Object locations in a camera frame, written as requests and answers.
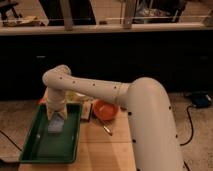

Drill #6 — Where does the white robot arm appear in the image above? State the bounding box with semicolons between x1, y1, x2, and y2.
42;65;184;171

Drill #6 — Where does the small metal utensil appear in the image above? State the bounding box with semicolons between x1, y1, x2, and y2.
98;120;113;136

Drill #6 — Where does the blue sponge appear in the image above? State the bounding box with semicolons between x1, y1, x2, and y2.
48;114;64;133

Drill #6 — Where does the black floor cable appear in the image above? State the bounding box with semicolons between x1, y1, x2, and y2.
0;129;24;153

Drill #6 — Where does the green plastic tray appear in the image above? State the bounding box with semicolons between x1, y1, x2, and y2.
19;104;82;164

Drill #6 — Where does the wooden block holder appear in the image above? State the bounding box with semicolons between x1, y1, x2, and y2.
81;102;92;120

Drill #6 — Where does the yellow-green object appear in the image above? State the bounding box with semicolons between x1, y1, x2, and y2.
66;91;87;103

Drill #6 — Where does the orange bowl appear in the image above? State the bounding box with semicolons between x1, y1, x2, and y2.
92;100;119;121

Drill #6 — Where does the black power adapter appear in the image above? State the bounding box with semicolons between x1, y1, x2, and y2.
189;93;212;108

